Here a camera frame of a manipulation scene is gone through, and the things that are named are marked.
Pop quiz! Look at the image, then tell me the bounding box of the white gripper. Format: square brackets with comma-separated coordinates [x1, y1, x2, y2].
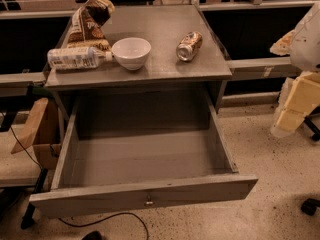
[270, 2, 320, 138]

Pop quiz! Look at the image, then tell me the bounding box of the open grey top drawer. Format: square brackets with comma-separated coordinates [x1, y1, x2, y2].
[29, 91, 259, 219]

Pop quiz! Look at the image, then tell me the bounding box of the metal drawer knob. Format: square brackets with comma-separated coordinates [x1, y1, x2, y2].
[144, 195, 154, 207]

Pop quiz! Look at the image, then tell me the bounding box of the black chair base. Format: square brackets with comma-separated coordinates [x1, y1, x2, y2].
[301, 107, 320, 216]

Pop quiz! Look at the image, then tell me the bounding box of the grey cabinet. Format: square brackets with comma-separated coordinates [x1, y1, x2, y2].
[44, 4, 233, 142]

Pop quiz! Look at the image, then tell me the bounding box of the white ceramic bowl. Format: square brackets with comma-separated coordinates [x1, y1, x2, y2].
[112, 37, 151, 70]

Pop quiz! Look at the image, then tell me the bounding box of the brown chip bag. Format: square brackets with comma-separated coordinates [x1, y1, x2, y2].
[67, 0, 115, 51]

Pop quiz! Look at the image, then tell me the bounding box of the white plastic bottle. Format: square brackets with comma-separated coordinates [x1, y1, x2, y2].
[47, 47, 113, 70]

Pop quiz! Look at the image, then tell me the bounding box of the cardboard box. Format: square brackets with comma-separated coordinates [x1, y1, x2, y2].
[11, 98, 61, 170]

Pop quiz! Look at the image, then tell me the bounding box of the black floor cable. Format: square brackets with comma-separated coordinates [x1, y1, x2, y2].
[58, 211, 150, 240]

